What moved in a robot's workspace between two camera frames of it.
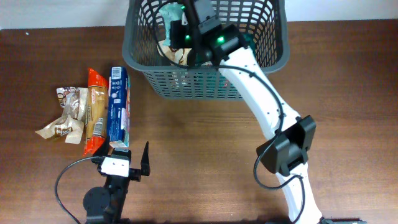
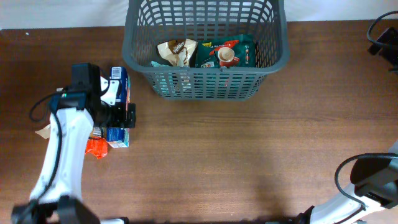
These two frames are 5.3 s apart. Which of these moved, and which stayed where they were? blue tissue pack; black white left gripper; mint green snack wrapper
Moved: mint green snack wrapper; black white left gripper
Stayed: blue tissue pack
